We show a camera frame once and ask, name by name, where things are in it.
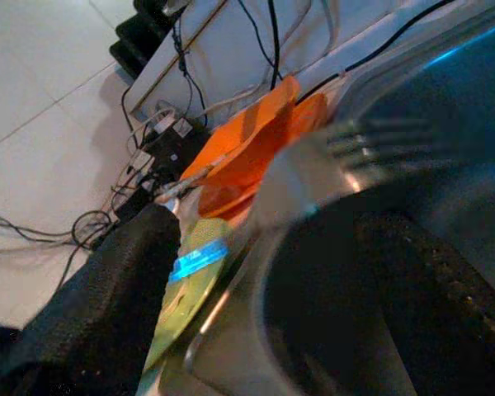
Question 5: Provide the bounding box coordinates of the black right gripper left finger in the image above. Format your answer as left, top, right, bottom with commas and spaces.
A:
0, 204, 182, 396

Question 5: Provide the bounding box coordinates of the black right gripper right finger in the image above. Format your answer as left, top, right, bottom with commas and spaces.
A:
300, 185, 495, 396

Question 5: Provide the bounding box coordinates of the green plate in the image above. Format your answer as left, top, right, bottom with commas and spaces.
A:
142, 217, 232, 372

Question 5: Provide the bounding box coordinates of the white bowl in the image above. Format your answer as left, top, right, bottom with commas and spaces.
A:
183, 135, 401, 396

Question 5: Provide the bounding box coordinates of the orange plate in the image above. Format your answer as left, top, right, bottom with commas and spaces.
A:
197, 92, 329, 219

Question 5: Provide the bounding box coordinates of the black power strip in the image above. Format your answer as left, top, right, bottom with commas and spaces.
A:
111, 117, 210, 226

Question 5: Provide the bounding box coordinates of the brown metal-tipped chopstick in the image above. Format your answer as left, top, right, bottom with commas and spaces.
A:
156, 154, 234, 210

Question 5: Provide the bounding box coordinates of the orange bowl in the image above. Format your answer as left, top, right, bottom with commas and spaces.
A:
181, 76, 302, 195

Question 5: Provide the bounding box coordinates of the stainless steel sink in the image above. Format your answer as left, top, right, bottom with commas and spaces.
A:
333, 0, 495, 298

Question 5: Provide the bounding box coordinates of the black power cable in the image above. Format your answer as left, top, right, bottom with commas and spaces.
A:
295, 0, 455, 104
266, 0, 284, 82

